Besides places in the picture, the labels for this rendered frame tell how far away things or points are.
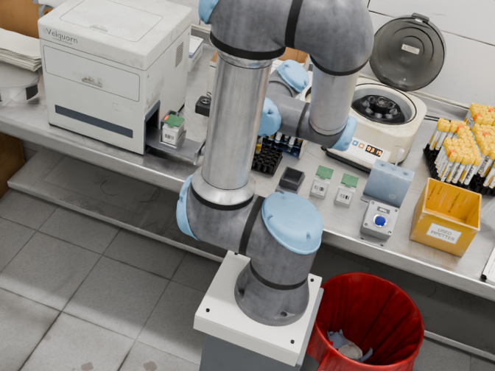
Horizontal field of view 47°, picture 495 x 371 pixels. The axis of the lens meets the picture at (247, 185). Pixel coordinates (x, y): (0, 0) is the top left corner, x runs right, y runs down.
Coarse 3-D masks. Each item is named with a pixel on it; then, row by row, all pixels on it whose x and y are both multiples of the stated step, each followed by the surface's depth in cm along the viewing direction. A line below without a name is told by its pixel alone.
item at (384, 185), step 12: (372, 168) 141; (384, 168) 141; (396, 168) 142; (372, 180) 144; (384, 180) 142; (396, 180) 141; (408, 180) 139; (372, 192) 146; (384, 192) 144; (396, 192) 143; (396, 204) 145
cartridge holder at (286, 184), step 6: (288, 168) 146; (282, 174) 144; (288, 174) 148; (294, 174) 147; (300, 174) 146; (282, 180) 143; (288, 180) 143; (294, 180) 146; (300, 180) 143; (276, 186) 144; (282, 186) 144; (288, 186) 143; (294, 186) 143; (300, 186) 145; (294, 192) 143
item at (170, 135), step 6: (168, 126) 142; (174, 126) 141; (180, 126) 142; (162, 132) 143; (168, 132) 142; (174, 132) 142; (180, 132) 144; (162, 138) 144; (168, 138) 143; (174, 138) 143; (174, 144) 144
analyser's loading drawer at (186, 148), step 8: (152, 128) 150; (152, 136) 147; (160, 136) 143; (184, 136) 147; (152, 144) 145; (160, 144) 145; (168, 144) 144; (176, 144) 143; (184, 144) 147; (192, 144) 147; (200, 144) 144; (176, 152) 144; (184, 152) 144; (192, 152) 145
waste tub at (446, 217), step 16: (432, 192) 143; (448, 192) 142; (464, 192) 140; (416, 208) 143; (432, 208) 146; (448, 208) 144; (464, 208) 143; (480, 208) 135; (416, 224) 135; (432, 224) 133; (448, 224) 132; (464, 224) 130; (416, 240) 138; (432, 240) 136; (448, 240) 134; (464, 240) 133
